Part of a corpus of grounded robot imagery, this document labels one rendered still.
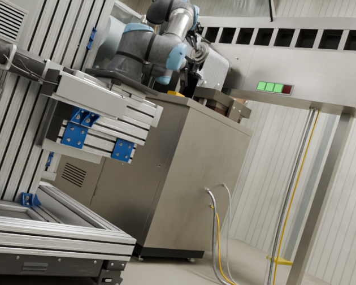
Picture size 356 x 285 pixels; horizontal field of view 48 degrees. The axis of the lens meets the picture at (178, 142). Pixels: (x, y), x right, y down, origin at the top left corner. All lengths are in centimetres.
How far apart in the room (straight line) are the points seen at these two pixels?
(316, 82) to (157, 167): 104
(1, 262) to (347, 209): 288
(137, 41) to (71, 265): 87
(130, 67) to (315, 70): 124
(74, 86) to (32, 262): 59
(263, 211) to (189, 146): 203
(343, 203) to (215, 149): 168
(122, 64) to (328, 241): 262
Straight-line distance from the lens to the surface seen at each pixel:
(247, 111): 258
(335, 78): 241
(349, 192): 369
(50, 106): 165
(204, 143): 221
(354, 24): 252
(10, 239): 139
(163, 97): 219
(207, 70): 253
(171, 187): 211
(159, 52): 161
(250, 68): 270
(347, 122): 248
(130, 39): 162
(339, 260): 367
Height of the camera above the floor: 60
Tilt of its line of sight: 2 degrees up
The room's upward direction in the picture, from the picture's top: 19 degrees clockwise
